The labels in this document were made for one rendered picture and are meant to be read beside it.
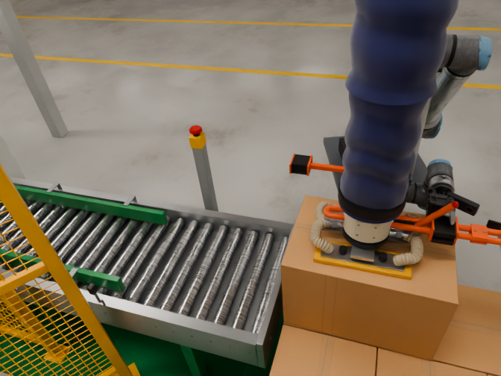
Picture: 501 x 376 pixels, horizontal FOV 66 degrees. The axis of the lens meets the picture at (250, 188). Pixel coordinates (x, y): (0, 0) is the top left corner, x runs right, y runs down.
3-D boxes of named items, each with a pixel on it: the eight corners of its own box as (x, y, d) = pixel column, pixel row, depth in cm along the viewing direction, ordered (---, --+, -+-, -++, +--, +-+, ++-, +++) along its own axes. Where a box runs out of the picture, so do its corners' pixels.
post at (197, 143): (214, 257, 271) (188, 137, 206) (218, 250, 275) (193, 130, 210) (224, 259, 269) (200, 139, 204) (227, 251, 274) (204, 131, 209)
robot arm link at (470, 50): (399, 114, 211) (452, 22, 140) (433, 118, 209) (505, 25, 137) (397, 140, 208) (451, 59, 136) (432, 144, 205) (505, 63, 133)
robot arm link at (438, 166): (446, 177, 162) (455, 157, 155) (449, 196, 153) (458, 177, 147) (423, 172, 164) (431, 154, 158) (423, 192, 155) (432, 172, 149)
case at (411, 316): (283, 321, 169) (280, 265, 143) (304, 253, 197) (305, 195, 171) (432, 361, 151) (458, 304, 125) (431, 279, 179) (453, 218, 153)
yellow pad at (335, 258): (312, 262, 143) (313, 253, 140) (317, 242, 150) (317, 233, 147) (410, 280, 134) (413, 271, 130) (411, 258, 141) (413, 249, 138)
